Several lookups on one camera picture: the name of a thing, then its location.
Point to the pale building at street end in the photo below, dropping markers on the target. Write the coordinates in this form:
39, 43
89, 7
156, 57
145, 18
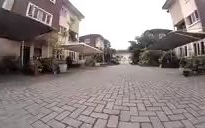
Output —
124, 56

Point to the pale carport canopy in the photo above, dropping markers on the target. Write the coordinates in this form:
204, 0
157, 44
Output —
81, 48

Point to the dark carport canopy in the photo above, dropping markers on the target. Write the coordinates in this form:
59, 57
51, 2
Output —
13, 26
176, 39

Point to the grey brick paved road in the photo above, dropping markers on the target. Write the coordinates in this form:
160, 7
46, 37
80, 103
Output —
116, 96

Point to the white plant pot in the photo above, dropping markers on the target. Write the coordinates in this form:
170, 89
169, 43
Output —
62, 68

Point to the green trees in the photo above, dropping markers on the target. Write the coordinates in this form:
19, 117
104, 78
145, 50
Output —
109, 51
140, 43

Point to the potted plants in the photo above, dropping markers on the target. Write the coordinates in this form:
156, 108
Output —
36, 65
193, 65

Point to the green hedge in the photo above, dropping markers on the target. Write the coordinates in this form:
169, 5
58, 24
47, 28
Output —
151, 57

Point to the dark roofed building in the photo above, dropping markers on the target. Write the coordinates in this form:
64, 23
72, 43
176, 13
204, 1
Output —
160, 33

